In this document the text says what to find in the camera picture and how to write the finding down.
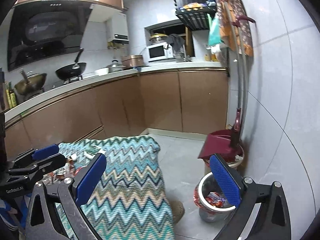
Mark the zigzag knitted table cloth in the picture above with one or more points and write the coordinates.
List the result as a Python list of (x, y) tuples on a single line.
[(129, 201)]

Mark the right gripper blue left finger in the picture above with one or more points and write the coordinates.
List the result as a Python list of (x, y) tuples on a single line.
[(87, 179)]

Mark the black frying pan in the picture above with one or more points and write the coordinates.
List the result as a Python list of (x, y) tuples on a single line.
[(76, 69)]

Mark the white rimmed trash bin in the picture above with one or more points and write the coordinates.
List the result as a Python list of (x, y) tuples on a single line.
[(206, 185)]

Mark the oil bottles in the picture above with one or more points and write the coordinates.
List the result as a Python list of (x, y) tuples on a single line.
[(11, 95)]

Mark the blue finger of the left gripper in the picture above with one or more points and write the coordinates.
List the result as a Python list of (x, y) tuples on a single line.
[(49, 164), (45, 152)]

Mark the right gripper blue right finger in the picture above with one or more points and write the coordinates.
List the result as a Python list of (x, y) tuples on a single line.
[(228, 179)]

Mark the brown kitchen cabinets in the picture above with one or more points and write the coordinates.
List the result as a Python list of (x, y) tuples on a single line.
[(191, 101)]

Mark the clear plastic wrapper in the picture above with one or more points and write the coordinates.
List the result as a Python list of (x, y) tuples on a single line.
[(68, 170)]

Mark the black wall rack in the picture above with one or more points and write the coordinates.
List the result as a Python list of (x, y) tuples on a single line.
[(195, 14)]

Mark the copper rice cooker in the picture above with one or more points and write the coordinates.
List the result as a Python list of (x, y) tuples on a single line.
[(132, 61)]

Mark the teal plastic bag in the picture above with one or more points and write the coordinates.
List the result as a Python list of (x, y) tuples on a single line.
[(214, 37)]

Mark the white water heater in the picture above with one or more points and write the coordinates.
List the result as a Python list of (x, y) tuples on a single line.
[(116, 29)]

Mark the black range hood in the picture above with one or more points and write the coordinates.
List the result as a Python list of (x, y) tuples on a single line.
[(43, 29)]

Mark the red white snack bag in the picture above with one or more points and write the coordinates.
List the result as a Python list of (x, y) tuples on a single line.
[(213, 199)]

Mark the steel pot lid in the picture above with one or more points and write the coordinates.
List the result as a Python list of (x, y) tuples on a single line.
[(115, 66)]

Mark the white microwave oven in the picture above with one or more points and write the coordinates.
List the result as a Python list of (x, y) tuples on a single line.
[(160, 51)]

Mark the maroon dustpan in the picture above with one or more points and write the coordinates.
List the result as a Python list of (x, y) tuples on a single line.
[(224, 142)]

